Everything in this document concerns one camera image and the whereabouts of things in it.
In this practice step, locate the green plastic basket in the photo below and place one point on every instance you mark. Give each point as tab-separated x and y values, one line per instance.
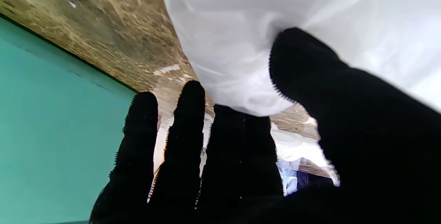
51	131

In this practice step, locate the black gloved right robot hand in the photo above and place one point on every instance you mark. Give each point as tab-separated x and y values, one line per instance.
361	148

